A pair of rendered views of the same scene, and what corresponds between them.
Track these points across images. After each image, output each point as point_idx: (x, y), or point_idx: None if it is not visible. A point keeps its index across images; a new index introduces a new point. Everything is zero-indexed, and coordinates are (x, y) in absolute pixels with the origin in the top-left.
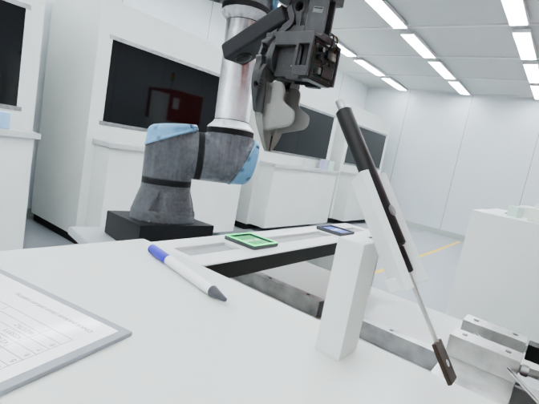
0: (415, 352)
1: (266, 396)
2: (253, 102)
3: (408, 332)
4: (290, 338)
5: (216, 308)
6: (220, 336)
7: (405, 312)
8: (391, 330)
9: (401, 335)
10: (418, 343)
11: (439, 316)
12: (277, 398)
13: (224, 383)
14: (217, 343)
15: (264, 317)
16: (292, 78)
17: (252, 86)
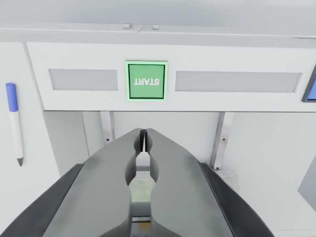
0: (214, 151)
1: (1, 204)
2: (60, 180)
3: (257, 133)
4: (35, 192)
5: (16, 164)
6: (4, 179)
7: (300, 120)
8: (222, 139)
9: (221, 145)
10: (217, 154)
11: (313, 138)
12: (3, 206)
13: None
14: (0, 182)
15: (35, 178)
16: None
17: (16, 223)
